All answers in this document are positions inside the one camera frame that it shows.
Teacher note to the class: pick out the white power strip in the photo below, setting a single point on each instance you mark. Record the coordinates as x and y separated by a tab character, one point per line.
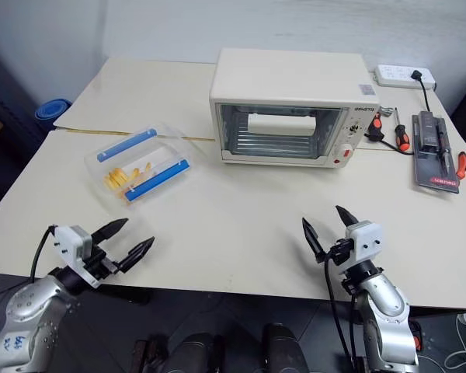
396	75

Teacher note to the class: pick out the metal oven rack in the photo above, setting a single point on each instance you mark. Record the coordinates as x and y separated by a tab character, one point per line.
272	145

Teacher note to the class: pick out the blue container clip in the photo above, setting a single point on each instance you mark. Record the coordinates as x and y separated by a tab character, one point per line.
126	145
157	180

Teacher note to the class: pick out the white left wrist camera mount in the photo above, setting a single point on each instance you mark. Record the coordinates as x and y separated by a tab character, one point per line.
71	242

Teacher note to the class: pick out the red oven knob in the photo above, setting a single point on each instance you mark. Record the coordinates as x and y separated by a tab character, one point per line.
346	152

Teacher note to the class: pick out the yellow french fries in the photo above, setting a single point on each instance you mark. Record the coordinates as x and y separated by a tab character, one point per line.
118	176

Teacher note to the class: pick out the short orange black screwdriver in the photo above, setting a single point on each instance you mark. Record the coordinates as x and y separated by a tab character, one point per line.
376	126

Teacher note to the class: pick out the dark rounded shape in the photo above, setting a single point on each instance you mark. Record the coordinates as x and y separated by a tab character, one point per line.
283	349
196	353

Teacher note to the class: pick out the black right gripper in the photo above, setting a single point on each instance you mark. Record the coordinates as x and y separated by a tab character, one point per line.
341	253

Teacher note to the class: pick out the clear box with blue clips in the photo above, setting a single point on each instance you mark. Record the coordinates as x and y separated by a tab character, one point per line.
112	171

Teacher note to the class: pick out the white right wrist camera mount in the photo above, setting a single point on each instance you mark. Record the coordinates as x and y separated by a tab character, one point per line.
367	241

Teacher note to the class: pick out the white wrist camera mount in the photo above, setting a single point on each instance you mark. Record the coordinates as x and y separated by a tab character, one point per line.
367	241
71	242

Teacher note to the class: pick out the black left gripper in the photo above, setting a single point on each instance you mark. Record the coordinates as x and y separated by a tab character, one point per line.
99	262

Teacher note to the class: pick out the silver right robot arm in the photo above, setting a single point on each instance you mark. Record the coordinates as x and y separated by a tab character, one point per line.
384	307

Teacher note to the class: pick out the black tool case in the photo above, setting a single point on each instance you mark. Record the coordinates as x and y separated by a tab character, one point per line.
435	163

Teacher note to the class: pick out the cream toaster oven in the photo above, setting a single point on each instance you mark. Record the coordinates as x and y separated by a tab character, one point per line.
287	77

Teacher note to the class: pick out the long orange black screwdriver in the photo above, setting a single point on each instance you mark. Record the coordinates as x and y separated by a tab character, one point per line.
402	136

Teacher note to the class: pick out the blue rolled mat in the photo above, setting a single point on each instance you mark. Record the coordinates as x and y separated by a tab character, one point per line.
50	109

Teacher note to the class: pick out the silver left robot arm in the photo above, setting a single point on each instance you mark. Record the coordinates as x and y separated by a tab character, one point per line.
23	307

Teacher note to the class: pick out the brown dark block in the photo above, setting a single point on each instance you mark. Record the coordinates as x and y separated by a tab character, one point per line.
147	355

